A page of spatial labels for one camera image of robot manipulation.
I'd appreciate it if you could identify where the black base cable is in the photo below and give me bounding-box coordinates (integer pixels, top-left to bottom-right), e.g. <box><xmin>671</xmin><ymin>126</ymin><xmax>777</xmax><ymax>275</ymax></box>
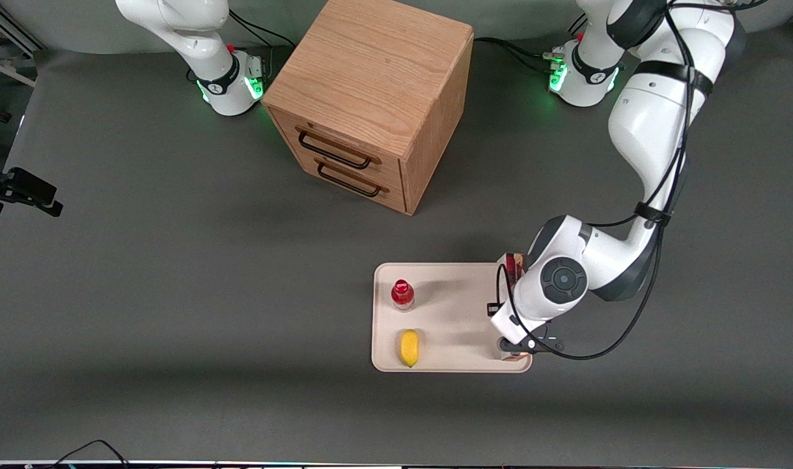
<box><xmin>229</xmin><ymin>8</ymin><xmax>296</xmax><ymax>50</ymax></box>
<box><xmin>473</xmin><ymin>36</ymin><xmax>557</xmax><ymax>74</ymax></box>

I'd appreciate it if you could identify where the aluminium frame rail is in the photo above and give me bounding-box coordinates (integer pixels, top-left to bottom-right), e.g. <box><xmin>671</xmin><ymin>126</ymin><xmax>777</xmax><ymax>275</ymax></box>
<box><xmin>0</xmin><ymin>0</ymin><xmax>40</xmax><ymax>89</ymax></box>

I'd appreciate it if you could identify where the cream plastic tray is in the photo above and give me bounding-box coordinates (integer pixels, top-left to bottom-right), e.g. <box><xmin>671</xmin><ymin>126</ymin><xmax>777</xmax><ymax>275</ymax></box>
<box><xmin>371</xmin><ymin>262</ymin><xmax>533</xmax><ymax>373</ymax></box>

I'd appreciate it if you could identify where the red capped bottle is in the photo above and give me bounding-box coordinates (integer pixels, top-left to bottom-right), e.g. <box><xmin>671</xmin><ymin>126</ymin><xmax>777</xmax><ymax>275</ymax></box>
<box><xmin>391</xmin><ymin>279</ymin><xmax>415</xmax><ymax>312</ymax></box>

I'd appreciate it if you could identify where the black drawer handle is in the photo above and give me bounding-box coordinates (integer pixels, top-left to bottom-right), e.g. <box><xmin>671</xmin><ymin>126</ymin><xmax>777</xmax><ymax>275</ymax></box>
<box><xmin>297</xmin><ymin>128</ymin><xmax>381</xmax><ymax>171</ymax></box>
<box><xmin>315</xmin><ymin>160</ymin><xmax>390</xmax><ymax>199</ymax></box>

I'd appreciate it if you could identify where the yellow lemon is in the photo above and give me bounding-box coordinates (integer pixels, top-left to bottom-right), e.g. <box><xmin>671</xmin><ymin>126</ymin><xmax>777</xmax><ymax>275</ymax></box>
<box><xmin>399</xmin><ymin>329</ymin><xmax>421</xmax><ymax>369</ymax></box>

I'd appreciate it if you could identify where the wooden drawer front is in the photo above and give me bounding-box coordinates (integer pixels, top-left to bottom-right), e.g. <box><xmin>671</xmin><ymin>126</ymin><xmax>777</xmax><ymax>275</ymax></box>
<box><xmin>268</xmin><ymin>107</ymin><xmax>405</xmax><ymax>190</ymax></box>
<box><xmin>287</xmin><ymin>153</ymin><xmax>408</xmax><ymax>215</ymax></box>

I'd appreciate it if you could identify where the wooden drawer cabinet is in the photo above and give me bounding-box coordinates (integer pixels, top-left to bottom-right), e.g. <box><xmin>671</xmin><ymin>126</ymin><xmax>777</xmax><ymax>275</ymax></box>
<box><xmin>261</xmin><ymin>0</ymin><xmax>475</xmax><ymax>216</ymax></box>

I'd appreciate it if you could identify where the thin black table cable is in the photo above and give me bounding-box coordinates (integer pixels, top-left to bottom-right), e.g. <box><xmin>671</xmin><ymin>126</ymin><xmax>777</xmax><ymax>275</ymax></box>
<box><xmin>57</xmin><ymin>440</ymin><xmax>132</xmax><ymax>468</ymax></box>

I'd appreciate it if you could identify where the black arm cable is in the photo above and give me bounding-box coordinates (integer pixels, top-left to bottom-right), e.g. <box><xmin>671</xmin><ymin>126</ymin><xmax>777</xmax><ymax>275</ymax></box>
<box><xmin>496</xmin><ymin>0</ymin><xmax>762</xmax><ymax>361</ymax></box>

